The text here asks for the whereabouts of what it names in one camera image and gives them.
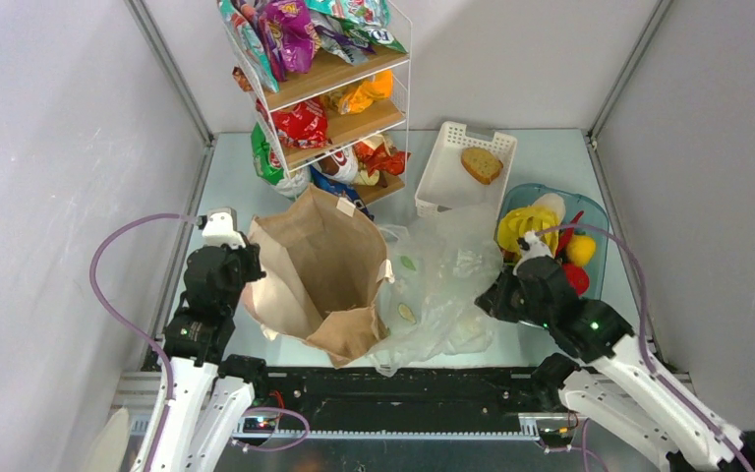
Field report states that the orange yellow snack bag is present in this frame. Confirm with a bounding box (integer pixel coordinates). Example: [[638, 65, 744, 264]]
[[320, 70, 394, 115]]

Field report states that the slice of toasted bread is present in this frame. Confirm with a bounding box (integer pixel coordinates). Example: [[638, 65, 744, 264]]
[[460, 147, 503, 185]]

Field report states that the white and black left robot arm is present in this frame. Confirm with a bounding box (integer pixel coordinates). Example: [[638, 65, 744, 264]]
[[132, 243, 271, 471]]

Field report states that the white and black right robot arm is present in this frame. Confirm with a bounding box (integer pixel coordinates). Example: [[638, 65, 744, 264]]
[[475, 257, 755, 471]]

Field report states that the red toy pepper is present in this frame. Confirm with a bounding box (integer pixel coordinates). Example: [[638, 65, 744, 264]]
[[555, 210, 584, 259]]

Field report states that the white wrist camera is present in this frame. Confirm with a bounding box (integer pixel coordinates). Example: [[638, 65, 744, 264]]
[[197, 206, 248, 250], [513, 231, 552, 275]]

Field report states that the yellow toy cabbage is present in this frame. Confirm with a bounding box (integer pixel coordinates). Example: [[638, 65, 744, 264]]
[[495, 193, 566, 255]]

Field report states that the yellow toy pear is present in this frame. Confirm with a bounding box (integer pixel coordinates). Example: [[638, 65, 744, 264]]
[[564, 234, 597, 267]]

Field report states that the white wire wooden shelf rack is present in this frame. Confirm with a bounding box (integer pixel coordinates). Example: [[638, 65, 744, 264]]
[[217, 1, 412, 205]]

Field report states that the teal plastic tub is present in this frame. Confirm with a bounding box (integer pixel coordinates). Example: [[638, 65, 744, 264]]
[[497, 183, 609, 299]]

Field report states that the purple snack bag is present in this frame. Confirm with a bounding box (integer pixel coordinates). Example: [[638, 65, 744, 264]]
[[260, 0, 319, 74]]

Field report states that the translucent plastic grocery bag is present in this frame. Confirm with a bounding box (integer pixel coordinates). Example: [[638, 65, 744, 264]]
[[366, 204, 502, 377]]

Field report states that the blue snack bag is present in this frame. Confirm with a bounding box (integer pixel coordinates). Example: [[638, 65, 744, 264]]
[[310, 167, 375, 220]]

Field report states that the red snack bag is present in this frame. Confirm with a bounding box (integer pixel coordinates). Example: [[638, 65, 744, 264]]
[[270, 97, 329, 149]]

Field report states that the green white snack bag top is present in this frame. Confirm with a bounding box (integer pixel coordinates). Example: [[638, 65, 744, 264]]
[[306, 0, 408, 66]]

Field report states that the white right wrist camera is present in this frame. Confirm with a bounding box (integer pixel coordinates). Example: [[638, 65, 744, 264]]
[[513, 231, 552, 275]]

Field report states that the teal snack bag left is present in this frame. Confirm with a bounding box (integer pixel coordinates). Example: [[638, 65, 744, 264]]
[[217, 1, 279, 92]]

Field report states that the brown burlap tote bag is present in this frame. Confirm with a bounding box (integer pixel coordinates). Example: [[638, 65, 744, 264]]
[[241, 186, 394, 368]]

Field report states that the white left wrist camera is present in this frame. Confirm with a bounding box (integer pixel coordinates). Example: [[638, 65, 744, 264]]
[[197, 206, 248, 250]]

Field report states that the white red chips bag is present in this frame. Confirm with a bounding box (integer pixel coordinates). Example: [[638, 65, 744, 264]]
[[313, 147, 360, 185]]

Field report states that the white plastic basket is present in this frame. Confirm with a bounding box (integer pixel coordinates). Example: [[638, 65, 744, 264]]
[[415, 121, 518, 217]]

